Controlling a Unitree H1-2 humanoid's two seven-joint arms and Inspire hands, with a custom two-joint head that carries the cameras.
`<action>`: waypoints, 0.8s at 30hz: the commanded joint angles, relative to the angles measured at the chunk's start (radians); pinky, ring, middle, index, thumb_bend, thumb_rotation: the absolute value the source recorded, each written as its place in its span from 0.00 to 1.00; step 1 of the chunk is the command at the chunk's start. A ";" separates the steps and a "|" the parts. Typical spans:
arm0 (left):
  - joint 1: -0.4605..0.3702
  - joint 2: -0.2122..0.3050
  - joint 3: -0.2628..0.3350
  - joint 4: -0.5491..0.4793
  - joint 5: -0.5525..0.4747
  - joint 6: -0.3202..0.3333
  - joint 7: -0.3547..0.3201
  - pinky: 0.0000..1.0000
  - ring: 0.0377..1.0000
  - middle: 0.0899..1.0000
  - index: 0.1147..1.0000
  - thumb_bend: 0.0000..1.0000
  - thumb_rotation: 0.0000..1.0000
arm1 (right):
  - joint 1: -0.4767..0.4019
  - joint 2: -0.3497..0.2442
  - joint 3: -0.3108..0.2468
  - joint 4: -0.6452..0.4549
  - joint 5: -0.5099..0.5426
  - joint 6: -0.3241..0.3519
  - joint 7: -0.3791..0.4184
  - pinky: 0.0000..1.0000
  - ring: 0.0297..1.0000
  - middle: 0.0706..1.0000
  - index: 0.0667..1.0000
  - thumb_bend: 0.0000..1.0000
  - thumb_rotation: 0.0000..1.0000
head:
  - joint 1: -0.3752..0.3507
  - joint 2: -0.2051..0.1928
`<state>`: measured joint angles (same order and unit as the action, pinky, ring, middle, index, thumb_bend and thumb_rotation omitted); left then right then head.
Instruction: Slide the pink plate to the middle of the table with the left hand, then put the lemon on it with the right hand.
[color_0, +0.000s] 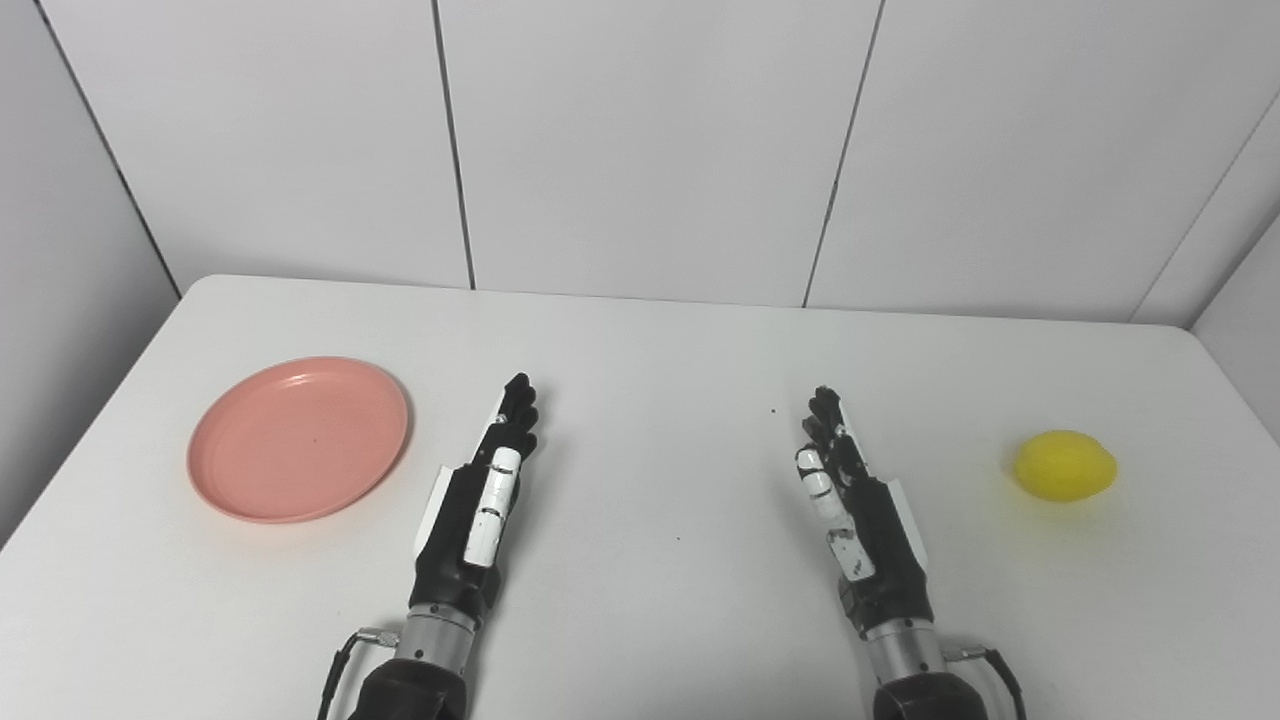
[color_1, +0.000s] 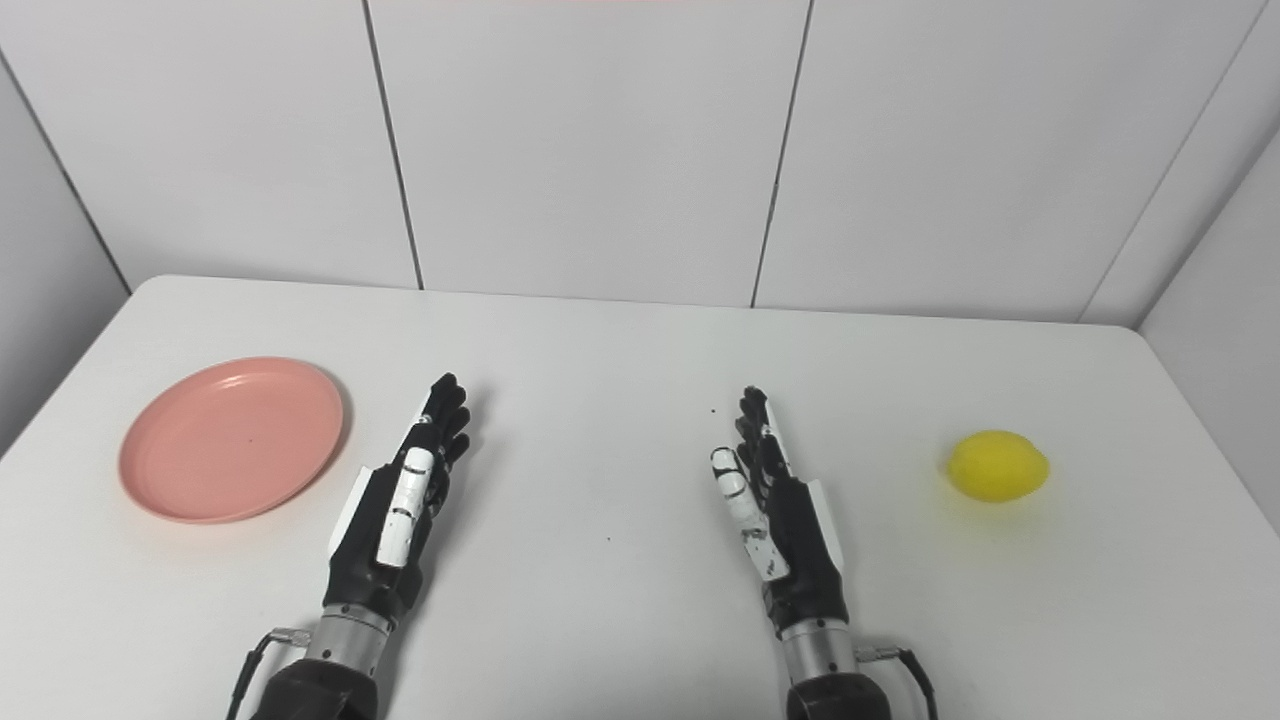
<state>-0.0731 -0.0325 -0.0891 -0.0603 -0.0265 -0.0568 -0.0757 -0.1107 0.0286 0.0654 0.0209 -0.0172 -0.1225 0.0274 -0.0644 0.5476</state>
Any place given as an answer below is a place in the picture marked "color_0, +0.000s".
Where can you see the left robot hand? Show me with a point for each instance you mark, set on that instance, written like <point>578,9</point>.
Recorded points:
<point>463,530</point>

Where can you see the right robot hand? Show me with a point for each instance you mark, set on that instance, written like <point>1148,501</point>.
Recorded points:
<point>872,545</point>

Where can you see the pink plate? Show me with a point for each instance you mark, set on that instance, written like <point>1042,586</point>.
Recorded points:
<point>298,438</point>

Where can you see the yellow lemon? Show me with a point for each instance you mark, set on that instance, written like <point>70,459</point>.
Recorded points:
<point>1064,465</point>

